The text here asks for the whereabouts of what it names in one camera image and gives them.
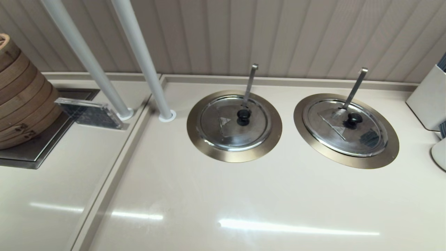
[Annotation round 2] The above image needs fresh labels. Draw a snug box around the round metal pan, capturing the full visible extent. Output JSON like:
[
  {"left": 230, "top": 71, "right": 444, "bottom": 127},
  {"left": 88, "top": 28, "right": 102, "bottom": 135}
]
[{"left": 293, "top": 93, "right": 400, "bottom": 170}]

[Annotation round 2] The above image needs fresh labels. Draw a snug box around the white square container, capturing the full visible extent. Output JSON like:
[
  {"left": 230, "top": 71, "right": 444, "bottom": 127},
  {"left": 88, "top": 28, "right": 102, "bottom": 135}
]
[{"left": 406, "top": 64, "right": 446, "bottom": 132}]

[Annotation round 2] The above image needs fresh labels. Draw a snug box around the white round object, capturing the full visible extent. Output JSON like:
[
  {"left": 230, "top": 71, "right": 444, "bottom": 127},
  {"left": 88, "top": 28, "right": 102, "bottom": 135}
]
[{"left": 431, "top": 137, "right": 446, "bottom": 172}]

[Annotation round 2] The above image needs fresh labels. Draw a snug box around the steel lid with black knob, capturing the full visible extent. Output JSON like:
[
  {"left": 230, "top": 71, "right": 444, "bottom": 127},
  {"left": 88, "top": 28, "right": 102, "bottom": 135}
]
[
  {"left": 302, "top": 99, "right": 389, "bottom": 158},
  {"left": 196, "top": 94, "right": 272, "bottom": 152}
]

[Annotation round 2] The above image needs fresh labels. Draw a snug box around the bamboo steamer basket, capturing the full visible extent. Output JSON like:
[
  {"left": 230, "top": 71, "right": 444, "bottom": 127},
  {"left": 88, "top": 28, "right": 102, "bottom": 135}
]
[
  {"left": 0, "top": 84, "right": 59, "bottom": 135},
  {"left": 0, "top": 33, "right": 21, "bottom": 72},
  {"left": 0, "top": 52, "right": 29, "bottom": 88},
  {"left": 0, "top": 64, "right": 38, "bottom": 105},
  {"left": 0, "top": 73, "right": 47, "bottom": 119},
  {"left": 0, "top": 101, "right": 63, "bottom": 150}
]

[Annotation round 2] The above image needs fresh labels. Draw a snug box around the steel ladle handle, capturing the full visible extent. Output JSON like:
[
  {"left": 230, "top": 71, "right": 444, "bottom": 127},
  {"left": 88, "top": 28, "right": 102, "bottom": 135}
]
[
  {"left": 241, "top": 63, "right": 259, "bottom": 108},
  {"left": 342, "top": 67, "right": 369, "bottom": 110}
]

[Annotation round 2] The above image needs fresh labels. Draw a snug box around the brass round well rim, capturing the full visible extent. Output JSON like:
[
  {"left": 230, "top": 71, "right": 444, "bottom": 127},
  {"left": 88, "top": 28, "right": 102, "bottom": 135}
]
[{"left": 186, "top": 90, "right": 283, "bottom": 163}]

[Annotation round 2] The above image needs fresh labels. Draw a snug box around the white metal pole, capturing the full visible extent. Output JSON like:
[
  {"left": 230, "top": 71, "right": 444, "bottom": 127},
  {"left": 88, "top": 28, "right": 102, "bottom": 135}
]
[
  {"left": 39, "top": 0, "right": 131, "bottom": 117},
  {"left": 110, "top": 0, "right": 173, "bottom": 118}
]

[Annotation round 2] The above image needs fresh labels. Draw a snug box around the clear acrylic sign holder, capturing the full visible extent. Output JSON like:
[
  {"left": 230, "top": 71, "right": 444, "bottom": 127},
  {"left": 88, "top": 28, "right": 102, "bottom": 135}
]
[{"left": 54, "top": 97, "right": 130, "bottom": 130}]

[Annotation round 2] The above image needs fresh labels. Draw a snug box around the recessed steel tray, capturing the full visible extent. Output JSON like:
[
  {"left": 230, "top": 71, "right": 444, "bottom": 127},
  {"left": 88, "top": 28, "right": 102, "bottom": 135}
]
[{"left": 0, "top": 88, "right": 101, "bottom": 170}]

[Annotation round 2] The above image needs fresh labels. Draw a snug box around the white pole base ring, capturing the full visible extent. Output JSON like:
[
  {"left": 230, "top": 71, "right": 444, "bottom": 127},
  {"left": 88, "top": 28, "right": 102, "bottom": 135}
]
[
  {"left": 159, "top": 110, "right": 177, "bottom": 123},
  {"left": 116, "top": 107, "right": 134, "bottom": 121}
]

